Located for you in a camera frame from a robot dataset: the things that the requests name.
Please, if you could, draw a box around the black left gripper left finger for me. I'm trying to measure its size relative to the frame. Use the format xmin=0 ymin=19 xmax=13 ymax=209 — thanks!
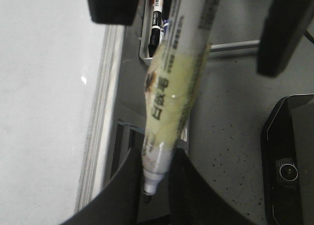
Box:
xmin=63 ymin=148 xmax=142 ymax=225

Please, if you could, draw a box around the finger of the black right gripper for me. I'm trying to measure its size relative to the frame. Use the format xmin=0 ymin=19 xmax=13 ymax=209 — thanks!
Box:
xmin=87 ymin=0 xmax=139 ymax=26
xmin=257 ymin=0 xmax=314 ymax=77

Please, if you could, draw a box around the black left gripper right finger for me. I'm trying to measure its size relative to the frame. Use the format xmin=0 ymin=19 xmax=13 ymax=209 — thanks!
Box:
xmin=168 ymin=148 xmax=253 ymax=225

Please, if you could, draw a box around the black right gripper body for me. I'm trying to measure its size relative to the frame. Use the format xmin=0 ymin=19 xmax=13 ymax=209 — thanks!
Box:
xmin=261 ymin=94 xmax=314 ymax=225

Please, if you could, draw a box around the taped white whiteboard marker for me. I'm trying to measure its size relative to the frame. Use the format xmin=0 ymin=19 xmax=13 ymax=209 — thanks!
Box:
xmin=141 ymin=0 xmax=220 ymax=200

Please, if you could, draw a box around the black deli whiteboard marker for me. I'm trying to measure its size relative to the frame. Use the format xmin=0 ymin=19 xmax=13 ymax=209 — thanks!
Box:
xmin=148 ymin=0 xmax=164 ymax=57

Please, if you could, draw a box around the blue whiteboard marker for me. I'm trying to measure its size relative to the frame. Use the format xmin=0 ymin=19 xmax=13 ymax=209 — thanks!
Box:
xmin=161 ymin=18 xmax=170 ymax=36

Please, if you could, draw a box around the white marker tray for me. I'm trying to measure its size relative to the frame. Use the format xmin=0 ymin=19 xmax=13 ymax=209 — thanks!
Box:
xmin=138 ymin=0 xmax=172 ymax=60

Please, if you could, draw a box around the grey metal rod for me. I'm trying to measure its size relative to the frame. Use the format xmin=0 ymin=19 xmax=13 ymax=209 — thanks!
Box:
xmin=211 ymin=40 xmax=260 ymax=52

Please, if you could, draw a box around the white whiteboard with aluminium frame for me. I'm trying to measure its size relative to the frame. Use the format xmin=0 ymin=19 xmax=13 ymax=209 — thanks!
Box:
xmin=0 ymin=0 xmax=125 ymax=225

